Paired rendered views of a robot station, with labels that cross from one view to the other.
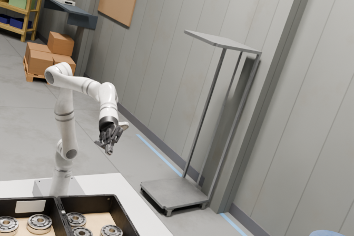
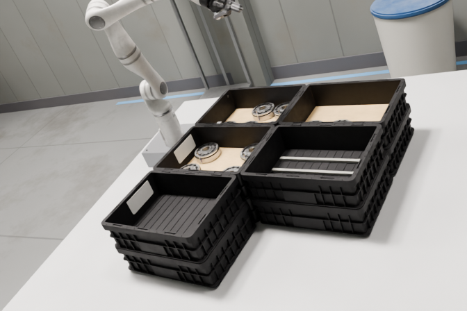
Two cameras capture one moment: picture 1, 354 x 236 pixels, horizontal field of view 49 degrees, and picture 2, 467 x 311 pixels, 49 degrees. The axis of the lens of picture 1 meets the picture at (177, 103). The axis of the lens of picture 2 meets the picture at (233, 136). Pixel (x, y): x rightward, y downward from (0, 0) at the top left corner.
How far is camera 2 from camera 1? 0.89 m
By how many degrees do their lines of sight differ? 19
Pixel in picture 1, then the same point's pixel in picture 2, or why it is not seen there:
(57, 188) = (174, 132)
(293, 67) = not seen: outside the picture
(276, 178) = (294, 5)
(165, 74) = not seen: hidden behind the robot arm
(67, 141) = (152, 78)
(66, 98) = (121, 34)
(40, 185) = (153, 150)
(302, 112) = not seen: outside the picture
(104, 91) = not seen: outside the picture
